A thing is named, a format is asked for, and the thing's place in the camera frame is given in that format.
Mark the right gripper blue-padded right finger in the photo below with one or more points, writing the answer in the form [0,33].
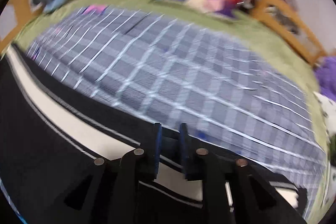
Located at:
[233,189]

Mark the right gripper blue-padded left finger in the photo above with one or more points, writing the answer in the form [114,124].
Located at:
[105,190]

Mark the black pants with white stripe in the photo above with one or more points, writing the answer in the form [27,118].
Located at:
[51,134]

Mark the white black-dotted cloth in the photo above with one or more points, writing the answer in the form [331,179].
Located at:
[328,111]

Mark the grey checkered quilt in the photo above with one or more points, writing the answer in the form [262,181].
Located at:
[169,71]

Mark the purple plush toy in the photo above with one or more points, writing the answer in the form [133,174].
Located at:
[325,74]

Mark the green fleece bed blanket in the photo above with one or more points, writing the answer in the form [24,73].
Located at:
[249,32]

